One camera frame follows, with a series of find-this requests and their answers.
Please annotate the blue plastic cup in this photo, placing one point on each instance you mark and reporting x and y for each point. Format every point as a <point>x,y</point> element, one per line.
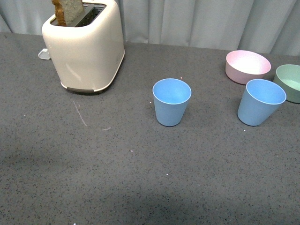
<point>171,97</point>
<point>260,100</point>

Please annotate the green plastic bowl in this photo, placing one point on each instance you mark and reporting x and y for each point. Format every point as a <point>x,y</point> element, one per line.
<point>288,78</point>

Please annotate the slice of toast bread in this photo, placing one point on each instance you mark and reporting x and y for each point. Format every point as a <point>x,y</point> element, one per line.
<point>67,11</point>

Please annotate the grey curtain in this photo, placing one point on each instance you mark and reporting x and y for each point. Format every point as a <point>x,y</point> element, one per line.
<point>263,26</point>

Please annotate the pink plastic bowl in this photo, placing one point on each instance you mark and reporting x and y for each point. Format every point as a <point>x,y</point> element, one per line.
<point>243,66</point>

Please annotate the cream white toaster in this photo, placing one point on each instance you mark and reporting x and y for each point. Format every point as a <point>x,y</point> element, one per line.
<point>88,56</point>

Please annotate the white toaster lever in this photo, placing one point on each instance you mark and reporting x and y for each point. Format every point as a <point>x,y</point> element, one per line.
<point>44,54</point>

